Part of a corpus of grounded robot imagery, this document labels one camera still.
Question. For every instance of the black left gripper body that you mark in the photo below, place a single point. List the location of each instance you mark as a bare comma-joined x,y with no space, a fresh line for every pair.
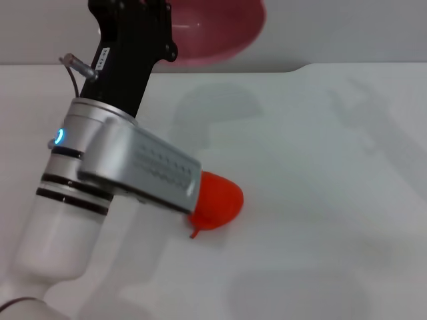
123,56

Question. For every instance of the pink plastic bowl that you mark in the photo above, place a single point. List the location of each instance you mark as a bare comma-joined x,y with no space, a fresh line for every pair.
220,33

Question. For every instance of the orange toy fruit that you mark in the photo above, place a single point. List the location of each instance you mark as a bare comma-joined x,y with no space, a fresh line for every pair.
220,203

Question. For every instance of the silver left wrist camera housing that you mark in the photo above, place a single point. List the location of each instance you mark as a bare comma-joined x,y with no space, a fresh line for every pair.
150,166

